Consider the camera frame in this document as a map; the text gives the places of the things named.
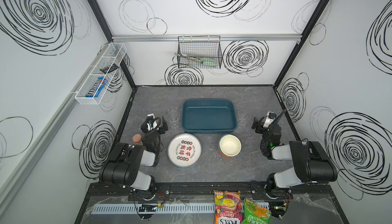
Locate blue candy packet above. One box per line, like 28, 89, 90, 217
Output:
85, 77, 108, 98

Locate green snack bag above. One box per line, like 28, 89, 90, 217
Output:
242, 198, 271, 224

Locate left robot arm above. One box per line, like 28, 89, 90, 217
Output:
99, 114, 168, 195

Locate white slotted cable duct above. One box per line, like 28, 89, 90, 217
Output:
91, 203, 215, 214

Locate white wire shelf basket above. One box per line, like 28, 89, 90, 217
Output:
75, 42, 127, 105

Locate pink fruit candy bag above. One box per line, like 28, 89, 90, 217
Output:
214, 190, 243, 224

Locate white plate red characters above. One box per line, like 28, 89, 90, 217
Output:
167, 133, 202, 169

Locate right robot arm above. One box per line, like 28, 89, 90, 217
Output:
251, 110, 338, 199

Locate cream bowl teal outside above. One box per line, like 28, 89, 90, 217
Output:
218, 134, 242, 157

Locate green item in basket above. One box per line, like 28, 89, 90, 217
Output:
201, 57, 219, 68

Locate teal plastic bin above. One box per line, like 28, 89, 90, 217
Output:
182, 99, 237, 134

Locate metal tongs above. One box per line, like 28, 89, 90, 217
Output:
175, 53, 204, 64

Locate black wire basket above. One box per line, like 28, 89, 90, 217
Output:
176, 35, 223, 69

